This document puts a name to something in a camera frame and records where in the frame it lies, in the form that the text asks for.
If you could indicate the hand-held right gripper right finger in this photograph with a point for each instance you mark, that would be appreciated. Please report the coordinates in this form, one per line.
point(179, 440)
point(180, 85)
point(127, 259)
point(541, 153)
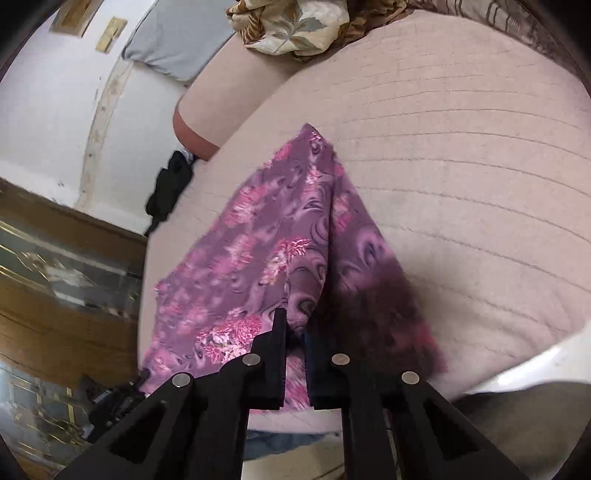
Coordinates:
point(323, 374)

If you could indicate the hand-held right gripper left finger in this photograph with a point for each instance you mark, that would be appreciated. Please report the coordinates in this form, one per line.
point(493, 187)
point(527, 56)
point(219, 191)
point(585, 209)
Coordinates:
point(272, 350)

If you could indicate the purple floral dress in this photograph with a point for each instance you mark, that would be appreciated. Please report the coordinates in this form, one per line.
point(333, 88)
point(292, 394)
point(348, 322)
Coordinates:
point(277, 230)

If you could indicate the blue denim cloth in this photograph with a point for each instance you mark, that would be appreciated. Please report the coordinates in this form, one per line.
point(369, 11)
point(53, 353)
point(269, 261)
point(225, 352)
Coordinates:
point(277, 443)

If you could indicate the wooden door with glass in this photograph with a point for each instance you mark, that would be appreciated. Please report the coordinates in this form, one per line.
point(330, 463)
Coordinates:
point(55, 314)

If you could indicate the black cloth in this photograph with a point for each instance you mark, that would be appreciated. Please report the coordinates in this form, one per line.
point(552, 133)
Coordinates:
point(168, 194)

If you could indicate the white bed base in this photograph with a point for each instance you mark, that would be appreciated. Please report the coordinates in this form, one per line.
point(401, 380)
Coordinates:
point(531, 364)

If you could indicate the pink quilted bed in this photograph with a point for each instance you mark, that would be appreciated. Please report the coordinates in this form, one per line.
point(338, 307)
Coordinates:
point(461, 184)

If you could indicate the pink bolster cushion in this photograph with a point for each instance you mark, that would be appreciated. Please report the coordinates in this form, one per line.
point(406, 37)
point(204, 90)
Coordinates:
point(231, 101)

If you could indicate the grey pillow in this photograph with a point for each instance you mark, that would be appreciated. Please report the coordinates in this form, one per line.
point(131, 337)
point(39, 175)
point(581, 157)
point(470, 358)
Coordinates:
point(180, 37)

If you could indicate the cream floral blanket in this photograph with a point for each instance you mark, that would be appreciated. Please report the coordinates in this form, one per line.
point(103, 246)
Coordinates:
point(286, 23)

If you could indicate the beige light switch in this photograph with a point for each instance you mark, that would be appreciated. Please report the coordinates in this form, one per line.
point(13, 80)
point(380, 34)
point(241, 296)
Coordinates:
point(116, 26)
point(105, 42)

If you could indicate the small framed wall picture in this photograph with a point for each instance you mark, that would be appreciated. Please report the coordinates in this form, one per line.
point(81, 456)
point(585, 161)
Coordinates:
point(76, 16)

